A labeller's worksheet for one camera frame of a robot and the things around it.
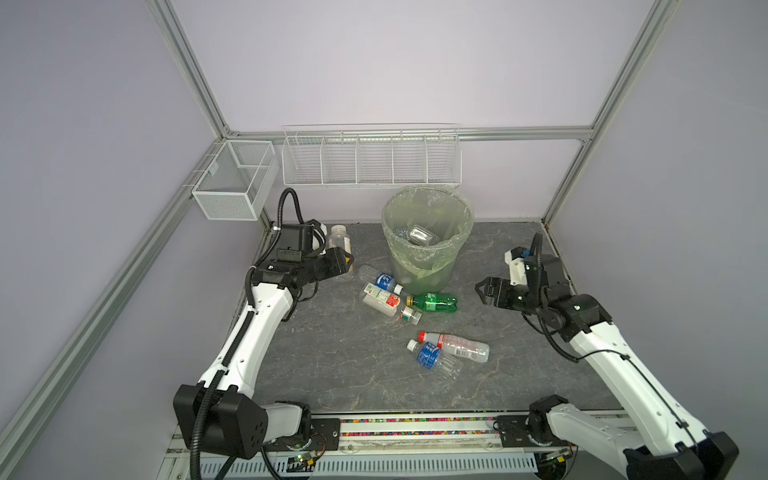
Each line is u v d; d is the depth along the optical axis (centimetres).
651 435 41
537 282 55
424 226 101
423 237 102
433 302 92
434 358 81
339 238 79
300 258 58
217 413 38
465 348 83
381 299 91
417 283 95
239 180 101
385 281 96
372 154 97
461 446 73
